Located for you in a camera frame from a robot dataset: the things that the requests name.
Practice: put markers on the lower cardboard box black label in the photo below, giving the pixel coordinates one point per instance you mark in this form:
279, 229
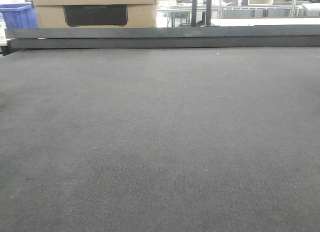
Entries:
139, 16

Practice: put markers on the white background table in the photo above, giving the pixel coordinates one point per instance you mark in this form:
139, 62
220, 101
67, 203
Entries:
266, 21

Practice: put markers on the dark grey table mat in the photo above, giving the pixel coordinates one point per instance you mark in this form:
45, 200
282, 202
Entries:
160, 140

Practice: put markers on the black vertical pole right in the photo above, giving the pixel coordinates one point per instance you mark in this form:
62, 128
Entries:
208, 12

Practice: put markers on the blue crate left background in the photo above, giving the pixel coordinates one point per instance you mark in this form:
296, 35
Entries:
19, 15

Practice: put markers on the black vertical pole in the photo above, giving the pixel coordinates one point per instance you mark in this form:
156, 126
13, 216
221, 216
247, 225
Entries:
208, 12
194, 13

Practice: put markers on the dark grey shelf board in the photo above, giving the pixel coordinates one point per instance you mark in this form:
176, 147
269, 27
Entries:
174, 37

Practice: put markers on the black vertical pole left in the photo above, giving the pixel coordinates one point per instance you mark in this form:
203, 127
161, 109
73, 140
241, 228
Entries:
194, 13

